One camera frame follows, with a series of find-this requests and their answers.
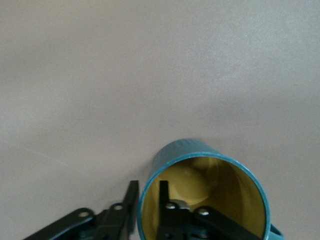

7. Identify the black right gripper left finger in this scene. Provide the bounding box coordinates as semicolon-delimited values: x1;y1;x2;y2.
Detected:
93;180;140;240

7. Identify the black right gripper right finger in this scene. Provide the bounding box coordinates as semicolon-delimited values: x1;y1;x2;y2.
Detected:
157;180;263;240

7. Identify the teal cup yellow inside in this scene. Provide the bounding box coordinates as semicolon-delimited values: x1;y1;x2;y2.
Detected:
136;138;286;240

